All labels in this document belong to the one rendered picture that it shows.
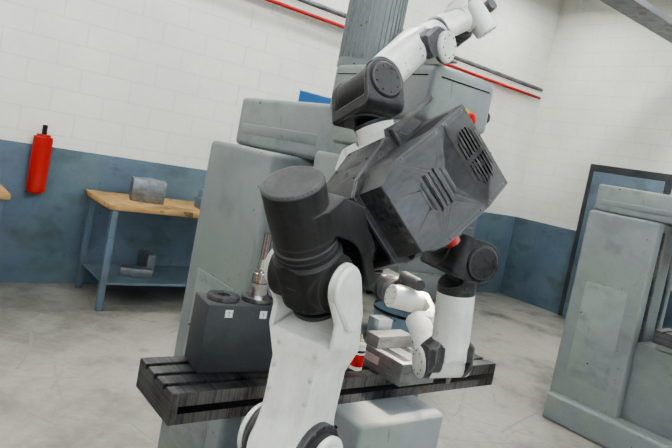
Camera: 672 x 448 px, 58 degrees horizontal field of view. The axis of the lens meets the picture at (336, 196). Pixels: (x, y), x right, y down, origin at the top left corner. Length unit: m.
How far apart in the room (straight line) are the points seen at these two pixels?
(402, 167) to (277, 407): 0.51
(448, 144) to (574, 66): 8.36
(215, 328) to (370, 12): 1.11
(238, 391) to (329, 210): 0.75
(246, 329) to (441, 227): 0.72
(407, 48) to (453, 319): 0.64
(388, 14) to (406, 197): 1.04
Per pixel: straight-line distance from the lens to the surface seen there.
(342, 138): 1.94
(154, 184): 5.44
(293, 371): 1.18
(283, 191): 0.99
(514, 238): 9.57
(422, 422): 1.93
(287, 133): 2.23
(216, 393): 1.61
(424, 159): 1.17
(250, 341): 1.71
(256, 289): 1.71
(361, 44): 2.04
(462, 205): 1.21
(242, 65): 6.31
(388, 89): 1.29
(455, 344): 1.46
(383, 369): 1.91
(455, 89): 1.74
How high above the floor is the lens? 1.59
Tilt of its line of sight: 4 degrees down
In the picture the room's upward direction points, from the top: 11 degrees clockwise
